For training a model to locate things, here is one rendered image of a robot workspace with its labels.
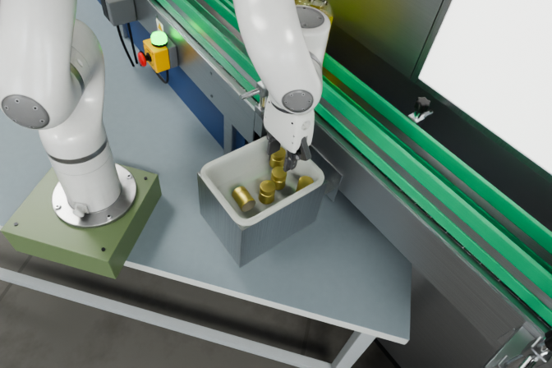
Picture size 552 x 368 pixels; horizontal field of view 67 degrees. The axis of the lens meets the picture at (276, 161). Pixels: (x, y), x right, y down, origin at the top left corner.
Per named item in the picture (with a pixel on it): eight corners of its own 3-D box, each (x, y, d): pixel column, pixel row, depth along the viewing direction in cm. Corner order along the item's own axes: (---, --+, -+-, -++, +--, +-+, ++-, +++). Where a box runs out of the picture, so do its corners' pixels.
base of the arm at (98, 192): (118, 235, 94) (102, 186, 80) (36, 219, 94) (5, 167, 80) (148, 172, 106) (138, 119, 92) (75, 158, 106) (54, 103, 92)
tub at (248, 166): (323, 201, 94) (330, 177, 88) (240, 250, 84) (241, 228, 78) (277, 153, 103) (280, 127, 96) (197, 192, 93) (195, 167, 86)
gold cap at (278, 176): (276, 192, 93) (278, 181, 89) (266, 182, 94) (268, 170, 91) (288, 186, 94) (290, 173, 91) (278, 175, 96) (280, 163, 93)
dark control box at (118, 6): (138, 21, 135) (133, -3, 128) (113, 28, 131) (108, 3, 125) (126, 10, 138) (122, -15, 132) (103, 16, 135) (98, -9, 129)
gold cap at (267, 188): (264, 207, 90) (265, 195, 87) (255, 195, 92) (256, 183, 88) (277, 200, 92) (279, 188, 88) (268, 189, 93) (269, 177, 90)
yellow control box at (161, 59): (179, 67, 121) (177, 45, 116) (155, 75, 118) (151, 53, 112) (167, 55, 125) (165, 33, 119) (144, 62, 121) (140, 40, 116)
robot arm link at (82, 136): (34, 160, 82) (-17, 60, 64) (68, 98, 94) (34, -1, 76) (97, 167, 82) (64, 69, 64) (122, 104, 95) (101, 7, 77)
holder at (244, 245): (332, 210, 103) (346, 171, 91) (239, 268, 91) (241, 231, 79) (290, 165, 111) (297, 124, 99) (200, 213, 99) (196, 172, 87)
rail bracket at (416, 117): (425, 143, 92) (449, 97, 82) (404, 155, 89) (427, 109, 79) (411, 132, 94) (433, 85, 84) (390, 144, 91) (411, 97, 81)
